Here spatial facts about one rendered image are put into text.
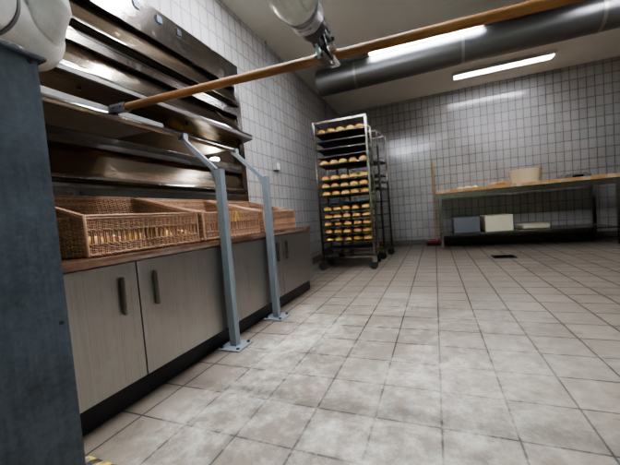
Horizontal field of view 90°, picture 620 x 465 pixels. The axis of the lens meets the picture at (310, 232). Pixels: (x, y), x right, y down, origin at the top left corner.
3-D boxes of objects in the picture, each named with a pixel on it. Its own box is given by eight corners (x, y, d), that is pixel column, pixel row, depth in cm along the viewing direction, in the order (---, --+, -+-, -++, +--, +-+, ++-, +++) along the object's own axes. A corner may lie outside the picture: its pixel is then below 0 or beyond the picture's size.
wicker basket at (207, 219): (138, 244, 181) (133, 197, 180) (205, 236, 233) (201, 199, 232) (205, 241, 163) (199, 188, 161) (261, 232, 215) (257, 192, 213)
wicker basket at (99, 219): (11, 261, 127) (2, 193, 126) (136, 245, 179) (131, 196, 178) (87, 258, 108) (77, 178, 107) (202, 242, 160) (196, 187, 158)
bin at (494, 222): (485, 232, 464) (484, 216, 463) (480, 230, 511) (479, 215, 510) (513, 230, 452) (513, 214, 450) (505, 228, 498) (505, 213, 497)
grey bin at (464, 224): (454, 233, 481) (453, 218, 479) (452, 231, 527) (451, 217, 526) (480, 232, 467) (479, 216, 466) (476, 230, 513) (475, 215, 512)
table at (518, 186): (439, 250, 476) (435, 191, 472) (438, 244, 550) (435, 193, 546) (628, 244, 394) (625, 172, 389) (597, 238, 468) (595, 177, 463)
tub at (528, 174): (512, 184, 457) (511, 170, 456) (506, 185, 497) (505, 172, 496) (547, 181, 441) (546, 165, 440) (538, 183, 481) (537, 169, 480)
